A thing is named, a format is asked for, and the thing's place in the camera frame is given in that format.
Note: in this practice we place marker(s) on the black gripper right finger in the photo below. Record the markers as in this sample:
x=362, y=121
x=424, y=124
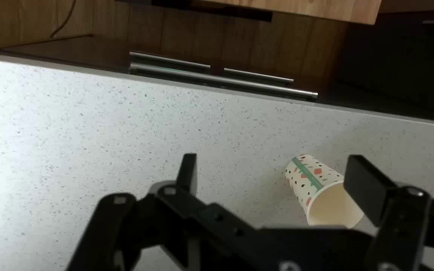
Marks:
x=368, y=186

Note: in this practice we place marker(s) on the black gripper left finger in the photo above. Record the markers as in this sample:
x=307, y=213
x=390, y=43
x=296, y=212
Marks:
x=117, y=227

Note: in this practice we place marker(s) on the dotted white paper cup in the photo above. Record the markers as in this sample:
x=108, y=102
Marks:
x=310, y=183

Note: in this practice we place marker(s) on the dark lower drawer cabinet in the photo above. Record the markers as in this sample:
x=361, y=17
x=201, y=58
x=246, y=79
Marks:
x=102, y=55

